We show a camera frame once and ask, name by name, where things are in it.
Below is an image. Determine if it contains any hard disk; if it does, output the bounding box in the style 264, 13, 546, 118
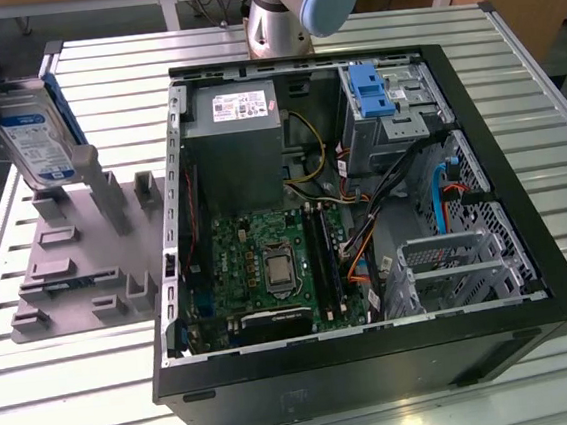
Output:
0, 65, 92, 194

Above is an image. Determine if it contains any blue data wire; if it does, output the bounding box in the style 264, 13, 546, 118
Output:
427, 153, 467, 237

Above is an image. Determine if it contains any silver disk bay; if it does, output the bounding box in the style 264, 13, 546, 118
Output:
374, 220, 549, 323

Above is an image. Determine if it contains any grey parts rack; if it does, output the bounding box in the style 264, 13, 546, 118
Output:
0, 137, 181, 346

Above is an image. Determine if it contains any RAM stick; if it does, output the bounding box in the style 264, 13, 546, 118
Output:
38, 274, 117, 293

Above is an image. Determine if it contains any grey power supply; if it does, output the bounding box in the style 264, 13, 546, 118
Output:
176, 75, 293, 222

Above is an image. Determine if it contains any green motherboard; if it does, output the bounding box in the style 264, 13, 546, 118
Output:
175, 198, 375, 357

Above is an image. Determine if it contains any CPU socket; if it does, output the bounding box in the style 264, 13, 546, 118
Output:
258, 240, 306, 300

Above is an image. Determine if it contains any silver CPU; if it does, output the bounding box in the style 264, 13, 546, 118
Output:
266, 254, 296, 286

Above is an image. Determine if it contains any blue drive latch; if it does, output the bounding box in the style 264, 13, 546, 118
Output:
348, 60, 400, 120

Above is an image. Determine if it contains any black graphics card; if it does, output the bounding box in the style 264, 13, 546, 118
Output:
236, 303, 316, 347

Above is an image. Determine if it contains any grey drive cage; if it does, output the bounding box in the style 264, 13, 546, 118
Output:
335, 54, 460, 180

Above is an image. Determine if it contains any black PC case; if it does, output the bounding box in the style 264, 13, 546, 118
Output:
120, 28, 567, 425

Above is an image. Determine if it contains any wooden desk white frame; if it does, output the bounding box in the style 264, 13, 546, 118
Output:
0, 0, 475, 50

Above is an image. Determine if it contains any yellow wire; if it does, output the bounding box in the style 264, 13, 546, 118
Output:
276, 107, 331, 189

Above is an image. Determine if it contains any black wire bundle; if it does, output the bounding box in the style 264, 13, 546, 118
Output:
329, 128, 469, 261

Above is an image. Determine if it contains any red orange power wire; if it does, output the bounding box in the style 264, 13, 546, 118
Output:
439, 179, 496, 208

